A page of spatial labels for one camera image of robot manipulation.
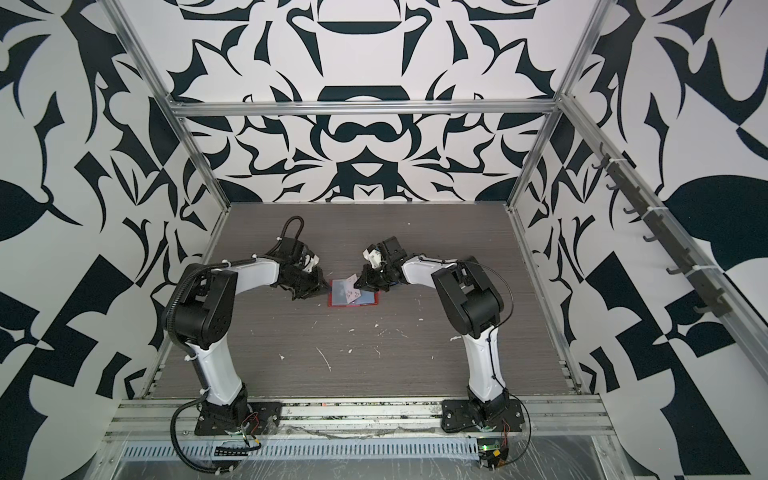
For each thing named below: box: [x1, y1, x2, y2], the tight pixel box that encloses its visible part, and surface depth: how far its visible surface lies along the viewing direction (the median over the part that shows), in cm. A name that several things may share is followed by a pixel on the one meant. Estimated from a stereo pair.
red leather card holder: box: [328, 279, 380, 307], surface depth 96 cm
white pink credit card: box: [345, 273, 362, 304], surface depth 97 cm
